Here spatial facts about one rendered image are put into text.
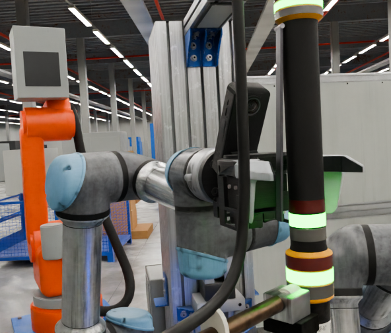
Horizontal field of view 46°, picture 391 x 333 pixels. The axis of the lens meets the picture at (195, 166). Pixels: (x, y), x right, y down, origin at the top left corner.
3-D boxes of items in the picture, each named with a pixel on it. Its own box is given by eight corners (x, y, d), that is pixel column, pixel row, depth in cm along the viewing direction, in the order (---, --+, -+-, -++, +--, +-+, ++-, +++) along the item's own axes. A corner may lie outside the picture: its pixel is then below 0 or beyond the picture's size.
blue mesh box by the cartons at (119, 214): (55, 264, 676) (50, 198, 671) (83, 244, 801) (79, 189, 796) (113, 262, 669) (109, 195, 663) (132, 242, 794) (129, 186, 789)
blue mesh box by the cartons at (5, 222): (-13, 268, 671) (-19, 202, 666) (22, 248, 798) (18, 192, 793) (47, 265, 668) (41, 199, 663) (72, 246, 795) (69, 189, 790)
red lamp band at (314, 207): (314, 215, 40) (313, 201, 40) (281, 212, 43) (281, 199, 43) (331, 209, 43) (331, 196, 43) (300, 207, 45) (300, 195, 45)
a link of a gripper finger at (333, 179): (380, 215, 44) (299, 208, 51) (378, 153, 44) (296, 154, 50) (364, 220, 42) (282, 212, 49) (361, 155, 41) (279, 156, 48)
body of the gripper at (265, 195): (302, 224, 50) (251, 211, 61) (299, 146, 50) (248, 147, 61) (240, 233, 47) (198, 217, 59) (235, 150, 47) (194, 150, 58)
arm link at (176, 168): (209, 197, 76) (205, 146, 75) (237, 204, 65) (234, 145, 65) (163, 201, 73) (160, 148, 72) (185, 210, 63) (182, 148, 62)
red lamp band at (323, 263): (318, 274, 40) (318, 260, 40) (276, 267, 43) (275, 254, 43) (341, 263, 43) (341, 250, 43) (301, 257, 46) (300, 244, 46)
